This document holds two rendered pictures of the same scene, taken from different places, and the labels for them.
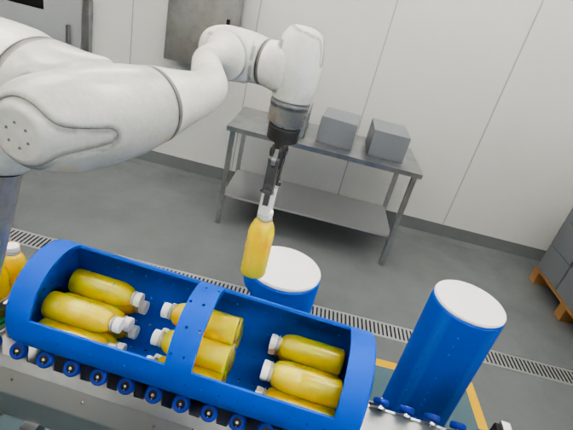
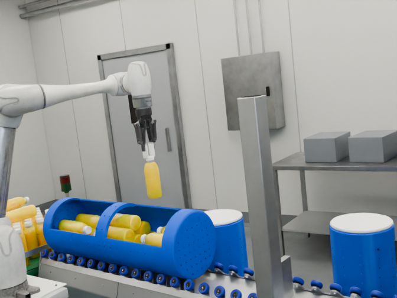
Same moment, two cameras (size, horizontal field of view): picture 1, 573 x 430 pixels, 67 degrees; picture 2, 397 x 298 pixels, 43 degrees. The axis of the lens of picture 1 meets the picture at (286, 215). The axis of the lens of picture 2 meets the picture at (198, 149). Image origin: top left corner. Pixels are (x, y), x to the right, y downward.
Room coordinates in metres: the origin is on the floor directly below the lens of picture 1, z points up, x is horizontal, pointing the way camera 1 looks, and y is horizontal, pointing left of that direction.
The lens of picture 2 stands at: (-0.80, -1.47, 1.76)
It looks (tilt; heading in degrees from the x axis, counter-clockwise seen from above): 8 degrees down; 35
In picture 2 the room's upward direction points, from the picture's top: 6 degrees counter-clockwise
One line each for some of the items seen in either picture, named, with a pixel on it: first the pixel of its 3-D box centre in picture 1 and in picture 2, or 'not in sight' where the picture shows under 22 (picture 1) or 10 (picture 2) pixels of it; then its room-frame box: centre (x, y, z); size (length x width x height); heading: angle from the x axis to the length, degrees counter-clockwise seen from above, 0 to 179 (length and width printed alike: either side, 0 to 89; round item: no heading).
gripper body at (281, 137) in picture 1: (280, 142); (144, 117); (0.98, 0.05, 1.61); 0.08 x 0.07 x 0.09; 176
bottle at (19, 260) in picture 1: (14, 274); not in sight; (1.00, 0.77, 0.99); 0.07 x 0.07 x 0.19
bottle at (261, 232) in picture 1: (258, 244); (152, 178); (0.98, 0.05, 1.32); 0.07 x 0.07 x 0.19
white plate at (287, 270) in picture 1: (284, 267); (215, 217); (1.34, -0.04, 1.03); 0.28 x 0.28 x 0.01
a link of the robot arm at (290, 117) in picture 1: (287, 113); (142, 101); (0.98, 0.05, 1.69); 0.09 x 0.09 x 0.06
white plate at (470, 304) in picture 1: (469, 302); (361, 222); (1.42, -0.78, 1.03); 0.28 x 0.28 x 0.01
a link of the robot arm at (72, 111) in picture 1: (81, 114); (16, 100); (0.45, 0.25, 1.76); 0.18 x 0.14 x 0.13; 161
